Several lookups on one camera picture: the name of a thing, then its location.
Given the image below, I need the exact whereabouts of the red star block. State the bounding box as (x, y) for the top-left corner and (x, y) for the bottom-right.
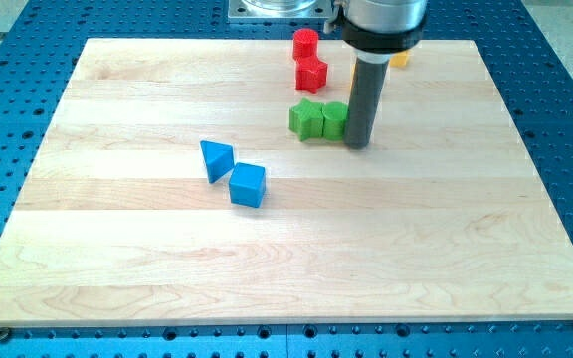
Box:
(295, 56), (328, 94)

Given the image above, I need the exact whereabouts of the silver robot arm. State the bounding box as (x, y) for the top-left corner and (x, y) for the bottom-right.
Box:
(323, 0), (428, 64)

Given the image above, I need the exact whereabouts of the blue triangle block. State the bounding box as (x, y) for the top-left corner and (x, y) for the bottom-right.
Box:
(200, 140), (235, 184)

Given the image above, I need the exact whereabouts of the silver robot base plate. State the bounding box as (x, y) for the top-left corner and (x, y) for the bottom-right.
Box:
(227, 0), (333, 21)

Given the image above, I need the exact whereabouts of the yellow block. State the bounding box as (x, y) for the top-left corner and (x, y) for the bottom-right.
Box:
(389, 50), (410, 68)

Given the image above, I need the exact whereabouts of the wooden board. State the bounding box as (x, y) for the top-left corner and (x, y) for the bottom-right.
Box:
(0, 39), (573, 327)

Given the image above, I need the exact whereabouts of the green star block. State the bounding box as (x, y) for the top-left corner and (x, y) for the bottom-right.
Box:
(288, 98), (324, 141)

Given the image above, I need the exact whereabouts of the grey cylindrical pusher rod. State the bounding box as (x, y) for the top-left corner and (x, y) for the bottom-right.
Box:
(343, 56), (390, 149)

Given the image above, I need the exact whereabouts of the green cylinder block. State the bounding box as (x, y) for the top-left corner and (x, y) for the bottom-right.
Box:
(322, 101), (348, 141)

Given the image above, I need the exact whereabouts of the blue cube block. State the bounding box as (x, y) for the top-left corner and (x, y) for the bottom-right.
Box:
(229, 162), (266, 208)

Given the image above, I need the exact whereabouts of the red cylinder block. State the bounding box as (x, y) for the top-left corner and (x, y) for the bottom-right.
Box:
(292, 28), (319, 61)

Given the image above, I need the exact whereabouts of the blue perforated table plate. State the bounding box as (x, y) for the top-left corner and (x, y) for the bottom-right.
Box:
(0, 1), (573, 357)

